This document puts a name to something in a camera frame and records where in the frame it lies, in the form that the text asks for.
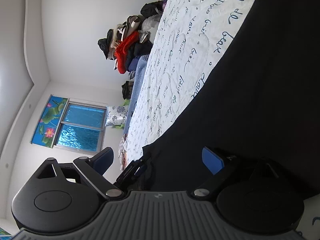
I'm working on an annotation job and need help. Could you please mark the black pants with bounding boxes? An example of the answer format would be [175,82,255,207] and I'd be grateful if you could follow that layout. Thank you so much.
[131,0,319,199]

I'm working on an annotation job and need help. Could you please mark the lotus flower curtain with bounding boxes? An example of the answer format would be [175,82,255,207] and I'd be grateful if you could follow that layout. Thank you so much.
[31,95,68,148]

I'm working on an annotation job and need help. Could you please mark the window with blue glass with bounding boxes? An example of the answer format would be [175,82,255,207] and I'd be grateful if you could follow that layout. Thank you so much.
[53,102,106,154]

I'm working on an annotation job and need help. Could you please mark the patterned orange bedsheet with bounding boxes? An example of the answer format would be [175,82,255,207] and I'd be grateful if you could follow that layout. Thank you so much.
[118,134,127,171]

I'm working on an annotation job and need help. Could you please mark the floral pillow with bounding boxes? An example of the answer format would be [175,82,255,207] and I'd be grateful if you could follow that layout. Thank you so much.
[105,99,131,129]

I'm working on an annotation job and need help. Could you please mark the light blue blanket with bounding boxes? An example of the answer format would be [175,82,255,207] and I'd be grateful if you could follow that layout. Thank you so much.
[123,55,149,134]

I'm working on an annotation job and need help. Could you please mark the pile of clothes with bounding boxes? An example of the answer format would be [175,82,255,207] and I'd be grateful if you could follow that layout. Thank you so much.
[97,0,169,100]

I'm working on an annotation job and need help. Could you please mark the white quilt with blue script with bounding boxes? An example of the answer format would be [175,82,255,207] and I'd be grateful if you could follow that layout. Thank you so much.
[125,0,320,240]

